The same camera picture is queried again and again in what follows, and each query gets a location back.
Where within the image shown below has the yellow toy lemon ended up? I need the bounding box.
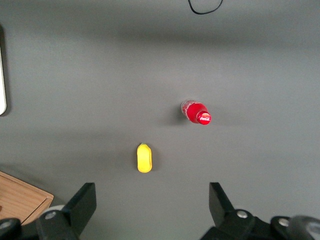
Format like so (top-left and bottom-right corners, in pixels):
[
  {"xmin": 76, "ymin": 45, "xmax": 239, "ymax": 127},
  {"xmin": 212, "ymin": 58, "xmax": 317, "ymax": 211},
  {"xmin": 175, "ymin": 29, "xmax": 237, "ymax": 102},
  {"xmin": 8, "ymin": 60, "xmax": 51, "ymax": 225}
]
[{"xmin": 136, "ymin": 142, "xmax": 154, "ymax": 174}]

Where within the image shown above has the thin black looped cable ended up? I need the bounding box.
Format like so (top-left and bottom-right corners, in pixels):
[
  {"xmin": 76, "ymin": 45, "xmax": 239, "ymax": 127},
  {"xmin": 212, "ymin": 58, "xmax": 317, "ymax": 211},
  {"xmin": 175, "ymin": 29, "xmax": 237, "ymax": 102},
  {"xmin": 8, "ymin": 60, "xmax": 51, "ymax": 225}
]
[{"xmin": 187, "ymin": 0, "xmax": 224, "ymax": 15}]

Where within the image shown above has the cream plastic tray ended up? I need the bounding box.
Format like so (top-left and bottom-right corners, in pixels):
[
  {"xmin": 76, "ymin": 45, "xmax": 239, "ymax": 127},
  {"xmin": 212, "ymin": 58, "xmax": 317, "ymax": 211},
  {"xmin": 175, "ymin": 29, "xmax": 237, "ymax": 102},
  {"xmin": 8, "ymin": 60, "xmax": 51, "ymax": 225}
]
[{"xmin": 0, "ymin": 24, "xmax": 8, "ymax": 117}]

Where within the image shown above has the wooden two-drawer cabinet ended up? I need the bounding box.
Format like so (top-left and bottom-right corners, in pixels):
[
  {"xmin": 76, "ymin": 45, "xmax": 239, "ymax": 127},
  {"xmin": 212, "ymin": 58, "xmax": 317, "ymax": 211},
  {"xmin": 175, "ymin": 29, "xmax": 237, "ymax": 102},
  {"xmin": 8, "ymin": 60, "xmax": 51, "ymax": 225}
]
[{"xmin": 0, "ymin": 170, "xmax": 55, "ymax": 226}]

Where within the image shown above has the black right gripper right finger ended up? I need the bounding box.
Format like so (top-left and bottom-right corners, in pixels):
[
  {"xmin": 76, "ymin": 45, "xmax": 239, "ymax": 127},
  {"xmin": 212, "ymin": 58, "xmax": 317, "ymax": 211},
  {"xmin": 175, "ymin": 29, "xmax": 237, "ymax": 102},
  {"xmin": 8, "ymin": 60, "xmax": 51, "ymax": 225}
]
[{"xmin": 208, "ymin": 182, "xmax": 236, "ymax": 229}]

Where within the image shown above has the red cola bottle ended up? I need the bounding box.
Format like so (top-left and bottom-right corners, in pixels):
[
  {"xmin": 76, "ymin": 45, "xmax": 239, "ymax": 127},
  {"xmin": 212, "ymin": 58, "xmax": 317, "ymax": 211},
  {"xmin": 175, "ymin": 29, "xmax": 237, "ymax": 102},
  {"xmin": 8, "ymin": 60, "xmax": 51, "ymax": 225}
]
[{"xmin": 180, "ymin": 98, "xmax": 213, "ymax": 127}]

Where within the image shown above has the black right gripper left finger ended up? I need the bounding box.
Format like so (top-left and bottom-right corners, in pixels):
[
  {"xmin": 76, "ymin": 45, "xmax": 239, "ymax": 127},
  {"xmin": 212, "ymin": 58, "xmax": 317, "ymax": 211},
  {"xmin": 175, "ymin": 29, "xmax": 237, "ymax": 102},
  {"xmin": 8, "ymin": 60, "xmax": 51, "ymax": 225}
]
[{"xmin": 62, "ymin": 182, "xmax": 98, "ymax": 240}]

